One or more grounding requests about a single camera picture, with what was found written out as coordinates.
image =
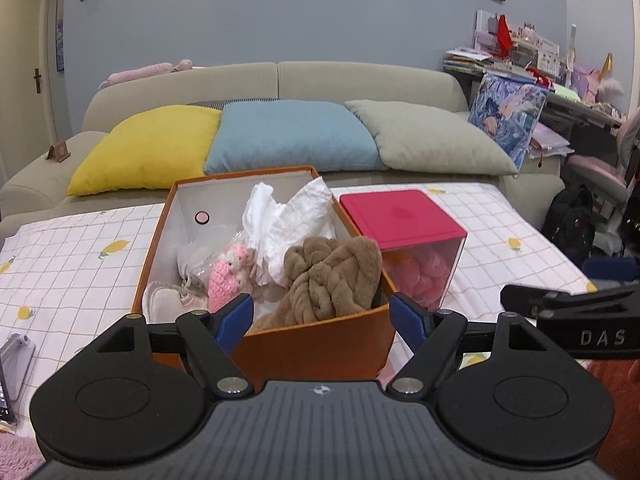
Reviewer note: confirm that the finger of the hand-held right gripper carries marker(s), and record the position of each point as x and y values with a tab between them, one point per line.
565	297
612	270

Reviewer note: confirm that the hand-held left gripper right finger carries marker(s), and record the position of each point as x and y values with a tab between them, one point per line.
407	317

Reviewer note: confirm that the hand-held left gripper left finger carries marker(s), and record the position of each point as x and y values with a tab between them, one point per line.
235	317

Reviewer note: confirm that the pink white crochet doll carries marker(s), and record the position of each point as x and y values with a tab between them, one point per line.
222	280

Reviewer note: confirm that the clear plastic packet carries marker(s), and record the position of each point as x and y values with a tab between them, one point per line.
200	260

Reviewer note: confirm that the cream round fabric pad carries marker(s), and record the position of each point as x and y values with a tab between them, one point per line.
160	300

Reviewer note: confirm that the orange cardboard box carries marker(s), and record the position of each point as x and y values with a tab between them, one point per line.
320	345

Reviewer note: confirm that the brown plush scarf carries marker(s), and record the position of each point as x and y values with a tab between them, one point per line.
325	280

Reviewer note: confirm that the white plastic bag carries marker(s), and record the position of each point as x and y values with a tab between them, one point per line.
257	210

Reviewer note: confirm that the white paper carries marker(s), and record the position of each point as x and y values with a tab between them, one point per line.
310	210

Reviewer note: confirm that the black backpack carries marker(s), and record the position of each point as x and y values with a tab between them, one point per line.
567	225

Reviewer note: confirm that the pink grey desk chair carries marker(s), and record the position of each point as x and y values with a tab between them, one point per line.
600	170

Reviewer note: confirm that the red lidded clear box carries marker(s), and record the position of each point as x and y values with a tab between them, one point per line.
400	215

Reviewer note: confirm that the pink folders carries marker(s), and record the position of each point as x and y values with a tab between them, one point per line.
550	142

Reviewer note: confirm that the grey desk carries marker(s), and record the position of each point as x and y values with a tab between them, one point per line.
580	110

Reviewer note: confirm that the grey beige pillow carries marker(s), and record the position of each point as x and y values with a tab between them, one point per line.
430	135

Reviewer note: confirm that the yellow pillow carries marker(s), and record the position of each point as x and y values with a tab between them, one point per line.
145	155

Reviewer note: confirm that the blue printed pillow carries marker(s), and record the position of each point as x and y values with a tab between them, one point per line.
505	115

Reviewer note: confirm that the purple plush unicorn bag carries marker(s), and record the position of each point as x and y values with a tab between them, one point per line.
595	80

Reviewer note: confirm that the white desk organizer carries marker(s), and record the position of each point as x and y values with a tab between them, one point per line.
530	50

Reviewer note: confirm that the small brown stand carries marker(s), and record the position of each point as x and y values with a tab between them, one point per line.
57	152

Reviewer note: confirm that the stack of books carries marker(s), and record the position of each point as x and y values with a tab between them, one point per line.
475	62

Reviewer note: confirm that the beige sofa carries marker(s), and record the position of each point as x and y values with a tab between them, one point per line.
325	80

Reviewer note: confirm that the pink fluffy rug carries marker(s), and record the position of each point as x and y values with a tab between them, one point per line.
17	455

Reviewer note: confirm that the red hanging ornament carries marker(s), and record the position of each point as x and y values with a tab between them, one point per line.
503	35

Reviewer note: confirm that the pink plush bolster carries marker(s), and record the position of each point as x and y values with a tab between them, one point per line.
145	71

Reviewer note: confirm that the cream door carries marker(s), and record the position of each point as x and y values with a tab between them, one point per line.
20	85

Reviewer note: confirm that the narrow wall poster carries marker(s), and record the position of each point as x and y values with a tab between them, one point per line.
61	20

